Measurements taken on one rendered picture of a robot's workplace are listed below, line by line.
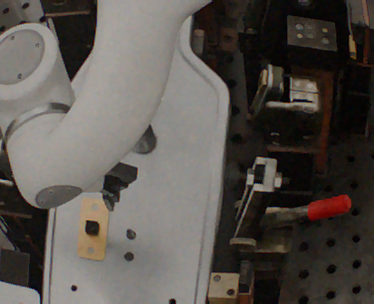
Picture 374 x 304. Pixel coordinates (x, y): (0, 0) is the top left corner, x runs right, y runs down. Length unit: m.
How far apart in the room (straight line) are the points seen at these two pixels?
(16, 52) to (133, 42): 0.12
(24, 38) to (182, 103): 0.48
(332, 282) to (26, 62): 0.81
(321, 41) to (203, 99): 0.20
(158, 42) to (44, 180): 0.15
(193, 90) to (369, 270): 0.45
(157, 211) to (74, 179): 0.41
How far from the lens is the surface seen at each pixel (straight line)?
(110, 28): 0.71
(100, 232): 1.15
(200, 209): 1.15
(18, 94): 0.75
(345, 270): 1.44
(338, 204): 0.99
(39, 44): 0.77
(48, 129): 0.76
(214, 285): 1.05
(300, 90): 1.14
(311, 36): 1.13
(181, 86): 1.23
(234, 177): 0.93
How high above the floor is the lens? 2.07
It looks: 65 degrees down
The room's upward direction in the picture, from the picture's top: 11 degrees counter-clockwise
